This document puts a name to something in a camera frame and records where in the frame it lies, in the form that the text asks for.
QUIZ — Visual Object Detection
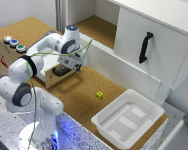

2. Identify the white sliding door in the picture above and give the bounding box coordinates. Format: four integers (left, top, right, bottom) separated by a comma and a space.
112, 6, 188, 91

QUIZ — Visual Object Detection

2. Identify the blue button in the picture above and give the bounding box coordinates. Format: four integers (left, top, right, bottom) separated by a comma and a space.
9, 38, 20, 48

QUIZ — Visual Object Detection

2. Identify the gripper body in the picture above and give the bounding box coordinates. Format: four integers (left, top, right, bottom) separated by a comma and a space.
57, 52, 85, 72

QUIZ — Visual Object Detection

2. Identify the wooden drawer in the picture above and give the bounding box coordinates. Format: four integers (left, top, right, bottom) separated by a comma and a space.
35, 55, 78, 90

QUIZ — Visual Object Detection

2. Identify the green cable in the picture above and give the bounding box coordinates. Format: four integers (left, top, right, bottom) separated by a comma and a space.
25, 36, 95, 150

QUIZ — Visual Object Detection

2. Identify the green button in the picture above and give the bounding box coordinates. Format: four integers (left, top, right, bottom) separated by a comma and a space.
15, 43, 27, 54

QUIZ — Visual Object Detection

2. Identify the black door handle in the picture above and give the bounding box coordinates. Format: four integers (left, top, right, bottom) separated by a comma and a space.
138, 31, 155, 65

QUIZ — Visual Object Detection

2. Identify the black drawer handle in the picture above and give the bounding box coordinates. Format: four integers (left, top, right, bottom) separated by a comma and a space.
52, 65, 71, 78

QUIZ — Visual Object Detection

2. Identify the white cabinet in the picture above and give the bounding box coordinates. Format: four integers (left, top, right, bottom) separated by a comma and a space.
55, 0, 188, 108

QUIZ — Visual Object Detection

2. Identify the white plastic box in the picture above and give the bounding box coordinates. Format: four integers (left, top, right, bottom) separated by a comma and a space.
90, 88, 166, 150

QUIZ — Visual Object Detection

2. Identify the yellow block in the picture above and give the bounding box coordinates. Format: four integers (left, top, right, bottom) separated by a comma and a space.
96, 91, 104, 100

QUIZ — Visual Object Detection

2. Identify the red button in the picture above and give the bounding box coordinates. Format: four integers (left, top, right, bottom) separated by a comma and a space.
2, 34, 13, 45

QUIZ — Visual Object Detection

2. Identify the wooden drawer box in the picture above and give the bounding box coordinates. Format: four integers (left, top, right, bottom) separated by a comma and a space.
0, 16, 64, 83

